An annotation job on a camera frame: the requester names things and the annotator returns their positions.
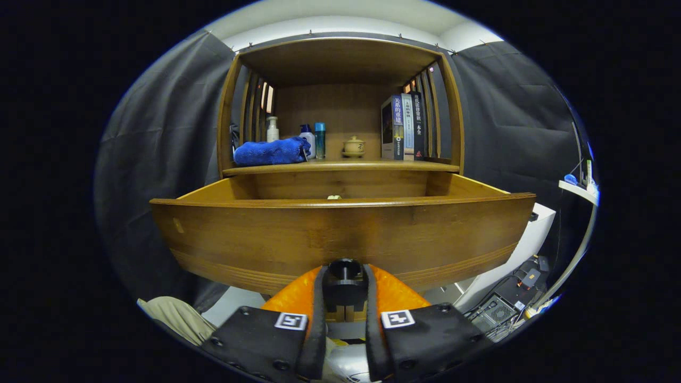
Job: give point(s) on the black computer case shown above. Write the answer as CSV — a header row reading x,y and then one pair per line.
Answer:
x,y
505,306

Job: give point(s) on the black backdrop cloth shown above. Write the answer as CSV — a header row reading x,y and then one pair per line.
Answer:
x,y
159,133

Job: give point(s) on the book with grey spine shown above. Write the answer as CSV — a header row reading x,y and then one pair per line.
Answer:
x,y
408,127

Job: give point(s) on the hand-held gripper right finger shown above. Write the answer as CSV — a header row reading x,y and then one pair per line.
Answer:
x,y
431,340

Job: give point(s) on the blue towel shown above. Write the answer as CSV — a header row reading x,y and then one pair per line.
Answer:
x,y
266,151

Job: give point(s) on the white box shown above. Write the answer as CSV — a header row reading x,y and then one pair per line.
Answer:
x,y
532,239

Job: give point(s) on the wooden drawer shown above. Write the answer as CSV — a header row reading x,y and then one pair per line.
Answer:
x,y
340,234

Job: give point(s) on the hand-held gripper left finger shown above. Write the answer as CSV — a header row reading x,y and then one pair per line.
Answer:
x,y
266,340

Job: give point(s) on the white pump bottle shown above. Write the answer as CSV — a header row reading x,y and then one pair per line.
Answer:
x,y
272,133

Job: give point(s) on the wooden countertop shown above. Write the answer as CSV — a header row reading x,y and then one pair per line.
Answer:
x,y
367,166

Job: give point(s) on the wooden cabinet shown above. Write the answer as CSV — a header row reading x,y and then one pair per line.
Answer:
x,y
340,58

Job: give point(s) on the white side desk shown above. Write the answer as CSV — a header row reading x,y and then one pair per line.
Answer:
x,y
577,190

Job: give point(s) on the beige lidded tea cup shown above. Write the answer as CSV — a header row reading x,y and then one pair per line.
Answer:
x,y
354,146

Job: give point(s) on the white plastic bag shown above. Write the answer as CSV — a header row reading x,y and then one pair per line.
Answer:
x,y
346,364

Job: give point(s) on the book with blue spine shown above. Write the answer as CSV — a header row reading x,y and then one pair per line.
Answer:
x,y
397,127

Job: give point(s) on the small blue object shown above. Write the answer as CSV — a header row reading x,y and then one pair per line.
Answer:
x,y
570,179

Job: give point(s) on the book with black spine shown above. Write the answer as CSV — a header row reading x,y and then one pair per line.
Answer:
x,y
419,125

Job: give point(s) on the person's leg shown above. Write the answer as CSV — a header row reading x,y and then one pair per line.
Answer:
x,y
175,316

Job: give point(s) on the white bottle with blue cap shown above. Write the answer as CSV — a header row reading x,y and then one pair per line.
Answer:
x,y
309,141

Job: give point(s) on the teal transparent bottle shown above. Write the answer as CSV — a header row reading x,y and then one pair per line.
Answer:
x,y
320,141

